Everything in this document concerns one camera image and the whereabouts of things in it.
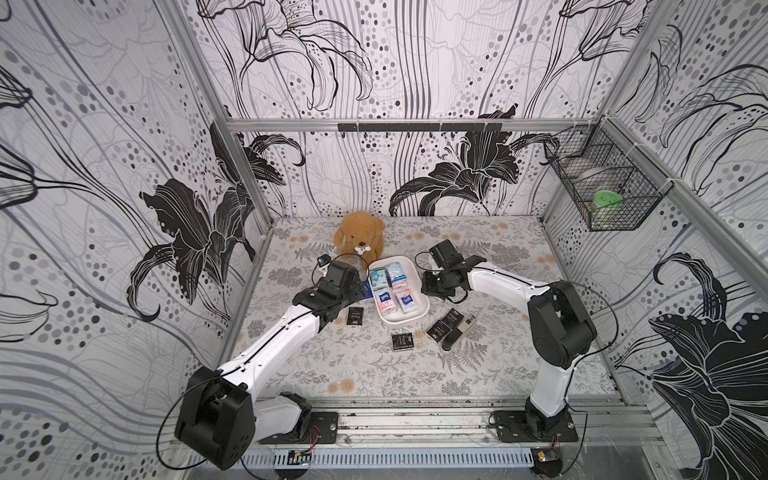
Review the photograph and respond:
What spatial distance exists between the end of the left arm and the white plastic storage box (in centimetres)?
25

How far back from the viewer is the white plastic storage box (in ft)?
2.95

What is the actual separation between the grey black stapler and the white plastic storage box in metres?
0.10

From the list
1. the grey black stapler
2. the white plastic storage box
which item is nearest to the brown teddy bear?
the white plastic storage box

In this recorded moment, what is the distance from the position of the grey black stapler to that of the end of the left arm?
0.36 meters

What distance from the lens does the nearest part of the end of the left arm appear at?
58 cm
